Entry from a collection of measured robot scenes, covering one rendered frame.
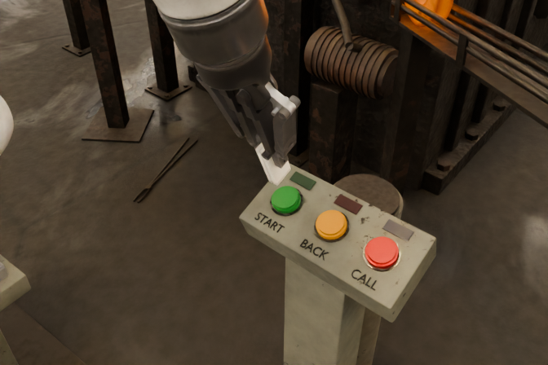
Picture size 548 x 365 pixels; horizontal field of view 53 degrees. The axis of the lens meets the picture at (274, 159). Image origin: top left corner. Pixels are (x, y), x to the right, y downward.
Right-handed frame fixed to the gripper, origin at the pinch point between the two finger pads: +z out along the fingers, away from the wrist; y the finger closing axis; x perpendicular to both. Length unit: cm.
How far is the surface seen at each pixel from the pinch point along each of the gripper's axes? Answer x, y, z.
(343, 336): 8.4, -12.1, 24.7
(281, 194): 0.2, 1.0, 8.6
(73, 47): -43, 173, 88
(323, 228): 1.6, -6.9, 8.6
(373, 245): 0.4, -13.5, 8.7
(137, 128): -23, 104, 81
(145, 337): 26, 37, 64
